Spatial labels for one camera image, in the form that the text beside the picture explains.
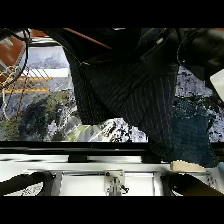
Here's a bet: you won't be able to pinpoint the blue jeans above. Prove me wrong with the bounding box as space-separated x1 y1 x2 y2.
170 95 218 168

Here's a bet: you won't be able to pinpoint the beige flat pad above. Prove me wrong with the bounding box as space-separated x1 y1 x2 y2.
169 160 208 173

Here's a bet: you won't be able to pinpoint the white wire rack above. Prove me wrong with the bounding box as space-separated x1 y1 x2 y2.
0 64 28 90

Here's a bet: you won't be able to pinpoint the black cable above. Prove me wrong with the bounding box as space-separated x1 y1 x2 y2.
0 28 33 92
175 28 203 69

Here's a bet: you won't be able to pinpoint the navy striped shirt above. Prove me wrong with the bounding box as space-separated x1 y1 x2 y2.
49 28 180 163

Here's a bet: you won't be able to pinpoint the brown clothes hanger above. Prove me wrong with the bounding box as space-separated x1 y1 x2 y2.
62 28 113 50

